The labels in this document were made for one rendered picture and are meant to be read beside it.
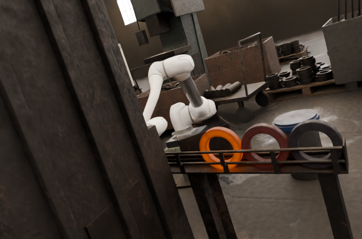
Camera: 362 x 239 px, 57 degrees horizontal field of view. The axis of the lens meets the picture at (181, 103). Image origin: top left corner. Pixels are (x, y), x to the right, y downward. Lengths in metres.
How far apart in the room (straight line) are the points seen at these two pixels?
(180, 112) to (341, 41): 2.21
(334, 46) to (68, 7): 3.44
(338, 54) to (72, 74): 3.53
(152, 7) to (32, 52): 5.93
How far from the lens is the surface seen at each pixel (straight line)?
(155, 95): 2.18
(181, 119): 2.80
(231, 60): 5.51
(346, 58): 4.28
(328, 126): 1.27
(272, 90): 4.73
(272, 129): 1.31
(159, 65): 2.34
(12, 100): 0.98
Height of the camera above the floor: 1.18
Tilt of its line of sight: 10 degrees down
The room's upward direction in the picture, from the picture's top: 18 degrees counter-clockwise
